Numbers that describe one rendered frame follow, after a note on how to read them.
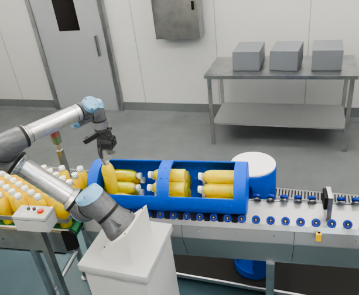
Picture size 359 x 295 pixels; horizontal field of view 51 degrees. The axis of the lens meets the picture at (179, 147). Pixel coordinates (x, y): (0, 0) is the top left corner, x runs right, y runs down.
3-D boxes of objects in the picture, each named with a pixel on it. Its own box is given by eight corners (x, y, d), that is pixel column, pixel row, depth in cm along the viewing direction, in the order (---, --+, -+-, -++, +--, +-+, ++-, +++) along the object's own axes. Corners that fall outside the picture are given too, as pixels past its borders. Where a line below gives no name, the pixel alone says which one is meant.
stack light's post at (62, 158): (95, 264, 312) (61, 151, 258) (91, 263, 313) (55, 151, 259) (97, 260, 316) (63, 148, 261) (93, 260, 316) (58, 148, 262)
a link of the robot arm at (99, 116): (82, 102, 185) (96, 96, 190) (87, 122, 190) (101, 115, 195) (91, 105, 180) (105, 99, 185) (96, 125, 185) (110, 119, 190)
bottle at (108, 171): (110, 185, 217) (103, 158, 208) (121, 187, 214) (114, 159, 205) (104, 193, 211) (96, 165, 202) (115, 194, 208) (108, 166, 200)
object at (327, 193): (330, 222, 194) (333, 198, 187) (322, 221, 195) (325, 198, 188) (328, 209, 203) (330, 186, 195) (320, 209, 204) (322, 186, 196)
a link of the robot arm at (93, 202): (102, 220, 151) (78, 196, 149) (92, 225, 162) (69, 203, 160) (120, 199, 158) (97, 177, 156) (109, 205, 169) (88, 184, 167)
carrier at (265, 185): (246, 244, 292) (226, 268, 274) (244, 148, 249) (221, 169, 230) (280, 260, 275) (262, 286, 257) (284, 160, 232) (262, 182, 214)
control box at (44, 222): (49, 233, 200) (44, 218, 195) (17, 230, 204) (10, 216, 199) (58, 220, 208) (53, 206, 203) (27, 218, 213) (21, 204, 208)
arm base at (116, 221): (122, 235, 150) (104, 218, 149) (105, 244, 161) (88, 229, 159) (140, 210, 161) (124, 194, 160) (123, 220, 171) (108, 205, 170)
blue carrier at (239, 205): (246, 226, 196) (245, 182, 181) (93, 217, 216) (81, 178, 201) (249, 192, 219) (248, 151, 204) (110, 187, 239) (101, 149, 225)
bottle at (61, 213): (73, 225, 218) (65, 200, 209) (61, 229, 216) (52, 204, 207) (71, 218, 224) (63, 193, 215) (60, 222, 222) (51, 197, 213)
